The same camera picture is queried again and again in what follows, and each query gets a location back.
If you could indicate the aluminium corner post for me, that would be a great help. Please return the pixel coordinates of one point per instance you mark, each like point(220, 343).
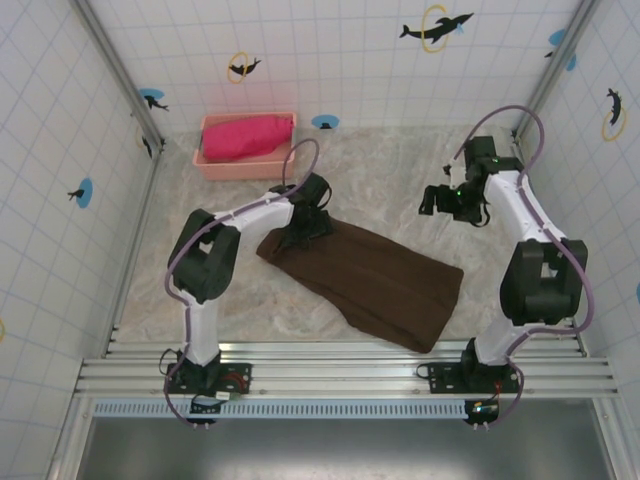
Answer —
point(560, 60)
point(115, 65)

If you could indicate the brown long pants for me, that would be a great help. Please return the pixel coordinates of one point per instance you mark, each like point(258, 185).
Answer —
point(380, 285)

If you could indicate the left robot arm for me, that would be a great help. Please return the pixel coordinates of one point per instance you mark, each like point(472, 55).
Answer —
point(205, 330)

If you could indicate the aluminium rail frame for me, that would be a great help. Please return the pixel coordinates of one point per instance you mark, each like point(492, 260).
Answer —
point(340, 370)

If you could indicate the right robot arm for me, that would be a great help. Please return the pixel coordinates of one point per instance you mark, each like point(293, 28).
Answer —
point(545, 295)

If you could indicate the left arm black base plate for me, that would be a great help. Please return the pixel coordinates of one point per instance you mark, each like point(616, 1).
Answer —
point(235, 372)

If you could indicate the pink plastic basket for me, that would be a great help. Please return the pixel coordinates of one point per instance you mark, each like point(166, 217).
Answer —
point(240, 171)

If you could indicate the magenta folded garment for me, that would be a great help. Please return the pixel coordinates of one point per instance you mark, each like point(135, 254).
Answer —
point(240, 140)

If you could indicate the grey metal panel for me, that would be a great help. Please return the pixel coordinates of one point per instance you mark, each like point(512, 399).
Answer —
point(325, 450)

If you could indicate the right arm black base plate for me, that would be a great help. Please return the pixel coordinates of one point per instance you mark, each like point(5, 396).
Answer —
point(445, 375)

